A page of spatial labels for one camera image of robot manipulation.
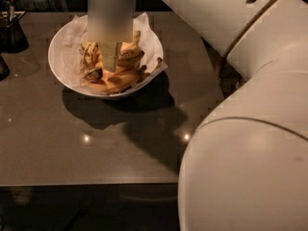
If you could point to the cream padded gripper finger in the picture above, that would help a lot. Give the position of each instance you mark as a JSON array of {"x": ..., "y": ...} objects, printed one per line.
[{"x": 109, "y": 52}]

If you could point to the white rounded gripper body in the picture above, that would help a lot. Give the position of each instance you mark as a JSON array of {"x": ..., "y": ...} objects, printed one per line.
[{"x": 110, "y": 19}]

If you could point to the spotted ripe banana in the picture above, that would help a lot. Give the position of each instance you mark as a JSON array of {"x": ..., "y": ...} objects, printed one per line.
[{"x": 129, "y": 58}]

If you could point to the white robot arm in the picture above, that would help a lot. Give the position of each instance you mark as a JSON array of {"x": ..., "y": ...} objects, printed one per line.
[{"x": 246, "y": 166}]

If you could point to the dark stemmed spotted banana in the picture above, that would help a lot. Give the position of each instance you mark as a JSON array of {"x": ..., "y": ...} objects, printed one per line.
[{"x": 89, "y": 56}]

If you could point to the yellow banana bunch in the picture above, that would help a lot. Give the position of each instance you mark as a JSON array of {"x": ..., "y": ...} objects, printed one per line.
[{"x": 123, "y": 78}]

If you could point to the white ceramic bowl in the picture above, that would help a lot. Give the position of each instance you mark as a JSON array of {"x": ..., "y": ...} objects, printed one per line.
[{"x": 61, "y": 68}]

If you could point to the white paper bowl liner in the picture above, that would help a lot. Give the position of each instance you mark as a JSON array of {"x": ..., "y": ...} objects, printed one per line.
[{"x": 85, "y": 66}]

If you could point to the dark glass container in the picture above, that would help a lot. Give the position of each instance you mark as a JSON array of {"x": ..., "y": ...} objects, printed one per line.
[{"x": 12, "y": 37}]

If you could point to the dark round object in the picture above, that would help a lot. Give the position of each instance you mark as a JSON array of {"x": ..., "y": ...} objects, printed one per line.
[{"x": 4, "y": 69}]

